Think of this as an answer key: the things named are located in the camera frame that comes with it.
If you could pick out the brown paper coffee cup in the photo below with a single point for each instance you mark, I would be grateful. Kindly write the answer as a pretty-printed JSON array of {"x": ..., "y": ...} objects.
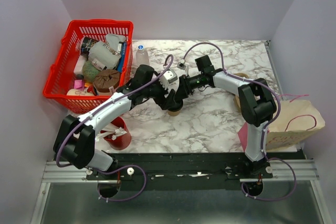
[{"x": 174, "y": 112}]

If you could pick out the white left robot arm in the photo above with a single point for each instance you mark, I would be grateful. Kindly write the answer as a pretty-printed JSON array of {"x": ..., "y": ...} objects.
[{"x": 75, "y": 141}]

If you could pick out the clear plastic water bottle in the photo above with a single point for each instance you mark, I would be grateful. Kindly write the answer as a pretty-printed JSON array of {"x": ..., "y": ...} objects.
[{"x": 142, "y": 56}]

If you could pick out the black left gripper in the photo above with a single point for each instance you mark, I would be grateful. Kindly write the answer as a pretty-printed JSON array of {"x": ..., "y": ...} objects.
[{"x": 166, "y": 104}]

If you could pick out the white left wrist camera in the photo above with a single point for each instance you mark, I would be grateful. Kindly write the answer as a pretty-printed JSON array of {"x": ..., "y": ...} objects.
[{"x": 168, "y": 77}]

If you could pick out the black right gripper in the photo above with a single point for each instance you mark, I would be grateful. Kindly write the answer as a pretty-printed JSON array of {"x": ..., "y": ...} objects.
[{"x": 184, "y": 89}]

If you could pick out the dark printed can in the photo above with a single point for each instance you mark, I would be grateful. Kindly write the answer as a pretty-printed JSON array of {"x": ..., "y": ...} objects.
[{"x": 86, "y": 44}]

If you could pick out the blue book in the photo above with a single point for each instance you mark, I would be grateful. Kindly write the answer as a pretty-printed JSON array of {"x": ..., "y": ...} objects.
[{"x": 123, "y": 47}]

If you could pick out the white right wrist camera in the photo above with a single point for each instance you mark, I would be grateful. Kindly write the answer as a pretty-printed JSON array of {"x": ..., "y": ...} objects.
[{"x": 183, "y": 66}]

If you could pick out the grey cloth pouch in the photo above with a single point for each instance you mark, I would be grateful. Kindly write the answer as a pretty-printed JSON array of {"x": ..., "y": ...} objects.
[{"x": 106, "y": 54}]

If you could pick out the pink and beige paper bag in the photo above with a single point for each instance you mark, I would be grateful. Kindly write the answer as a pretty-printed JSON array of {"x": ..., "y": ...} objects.
[{"x": 298, "y": 120}]

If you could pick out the red cylindrical straw holder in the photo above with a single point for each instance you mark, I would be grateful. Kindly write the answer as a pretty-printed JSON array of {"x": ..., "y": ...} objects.
[{"x": 121, "y": 139}]

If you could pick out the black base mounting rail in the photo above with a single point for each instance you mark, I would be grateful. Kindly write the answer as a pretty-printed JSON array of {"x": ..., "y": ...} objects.
[{"x": 178, "y": 171}]

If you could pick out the brown cardboard cup carrier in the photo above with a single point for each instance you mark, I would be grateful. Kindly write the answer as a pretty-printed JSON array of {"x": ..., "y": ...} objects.
[{"x": 236, "y": 97}]

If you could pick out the aluminium frame rail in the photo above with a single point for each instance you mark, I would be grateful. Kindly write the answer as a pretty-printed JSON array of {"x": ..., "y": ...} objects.
[{"x": 305, "y": 170}]

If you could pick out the brown round lidded box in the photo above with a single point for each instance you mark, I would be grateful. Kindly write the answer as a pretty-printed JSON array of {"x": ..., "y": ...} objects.
[{"x": 106, "y": 81}]

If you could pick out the pink small packet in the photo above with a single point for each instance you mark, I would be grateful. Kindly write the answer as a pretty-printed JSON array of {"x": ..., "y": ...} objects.
[{"x": 79, "y": 84}]

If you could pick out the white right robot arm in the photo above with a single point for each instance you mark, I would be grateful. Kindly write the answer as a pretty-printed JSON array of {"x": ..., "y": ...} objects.
[{"x": 256, "y": 101}]

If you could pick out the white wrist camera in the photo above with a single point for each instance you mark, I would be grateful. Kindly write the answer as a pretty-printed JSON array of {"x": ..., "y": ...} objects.
[
  {"x": 168, "y": 77},
  {"x": 183, "y": 66}
]

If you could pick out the red plastic shopping basket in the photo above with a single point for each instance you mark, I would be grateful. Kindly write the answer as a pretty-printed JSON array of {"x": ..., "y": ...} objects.
[{"x": 61, "y": 75}]

